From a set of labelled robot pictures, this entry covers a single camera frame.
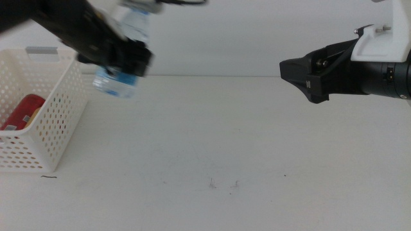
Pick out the small water bottle blue cap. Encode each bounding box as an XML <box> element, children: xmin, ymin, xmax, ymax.
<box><xmin>92</xmin><ymin>8</ymin><xmax>152</xmax><ymax>99</ymax></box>

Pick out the red drink can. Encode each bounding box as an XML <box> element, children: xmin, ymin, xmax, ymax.
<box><xmin>1</xmin><ymin>94</ymin><xmax>47</xmax><ymax>131</ymax></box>

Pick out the white perforated plastic basket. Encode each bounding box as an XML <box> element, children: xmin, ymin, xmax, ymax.
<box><xmin>0</xmin><ymin>47</ymin><xmax>89</xmax><ymax>173</ymax></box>

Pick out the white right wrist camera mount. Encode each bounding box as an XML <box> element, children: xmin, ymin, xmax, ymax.
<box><xmin>350</xmin><ymin>0</ymin><xmax>411</xmax><ymax>64</ymax></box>

